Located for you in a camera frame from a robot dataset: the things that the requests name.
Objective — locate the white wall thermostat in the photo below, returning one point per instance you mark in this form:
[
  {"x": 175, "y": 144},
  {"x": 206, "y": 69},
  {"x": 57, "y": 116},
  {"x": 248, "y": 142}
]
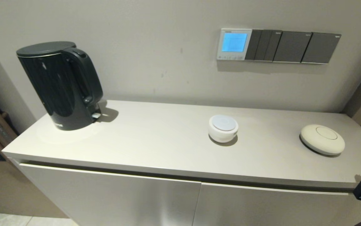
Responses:
[{"x": 234, "y": 43}]

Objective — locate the light grey sideboard cabinet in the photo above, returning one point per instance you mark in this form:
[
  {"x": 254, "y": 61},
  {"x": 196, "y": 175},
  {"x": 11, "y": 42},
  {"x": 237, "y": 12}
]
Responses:
[{"x": 152, "y": 141}]

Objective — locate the small white round speaker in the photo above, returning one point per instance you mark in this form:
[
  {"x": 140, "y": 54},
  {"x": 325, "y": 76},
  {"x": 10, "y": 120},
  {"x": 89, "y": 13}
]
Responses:
[{"x": 223, "y": 131}]

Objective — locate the black electric kettle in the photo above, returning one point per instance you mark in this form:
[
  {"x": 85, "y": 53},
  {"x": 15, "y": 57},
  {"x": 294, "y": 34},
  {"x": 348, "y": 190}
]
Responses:
[{"x": 60, "y": 88}]

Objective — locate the cream flat round device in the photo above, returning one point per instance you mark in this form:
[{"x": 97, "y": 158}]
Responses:
[{"x": 322, "y": 140}]

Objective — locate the grey triple wall switch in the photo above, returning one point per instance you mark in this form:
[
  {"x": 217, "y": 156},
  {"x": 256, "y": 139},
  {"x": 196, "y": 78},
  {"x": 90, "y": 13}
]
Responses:
[{"x": 264, "y": 45}]

